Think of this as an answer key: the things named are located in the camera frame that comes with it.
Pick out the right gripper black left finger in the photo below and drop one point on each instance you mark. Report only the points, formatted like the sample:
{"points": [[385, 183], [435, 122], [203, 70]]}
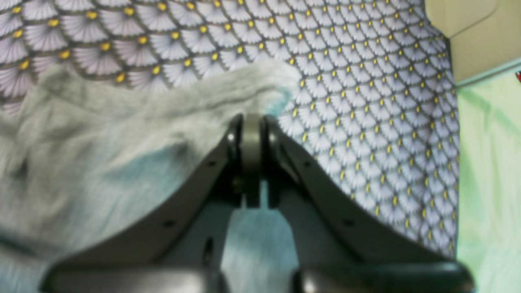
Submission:
{"points": [[178, 247]]}

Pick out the beige cardboard box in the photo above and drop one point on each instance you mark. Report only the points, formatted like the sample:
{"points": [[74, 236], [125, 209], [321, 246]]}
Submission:
{"points": [[484, 36]]}

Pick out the fan-patterned table cloth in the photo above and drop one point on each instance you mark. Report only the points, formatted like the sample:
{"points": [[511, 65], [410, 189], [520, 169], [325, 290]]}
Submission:
{"points": [[377, 104]]}

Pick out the light grey T-shirt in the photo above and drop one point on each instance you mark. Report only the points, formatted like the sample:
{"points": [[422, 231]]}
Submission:
{"points": [[82, 160]]}

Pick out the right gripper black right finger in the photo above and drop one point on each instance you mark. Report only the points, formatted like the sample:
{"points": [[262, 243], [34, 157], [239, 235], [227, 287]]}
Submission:
{"points": [[340, 247]]}

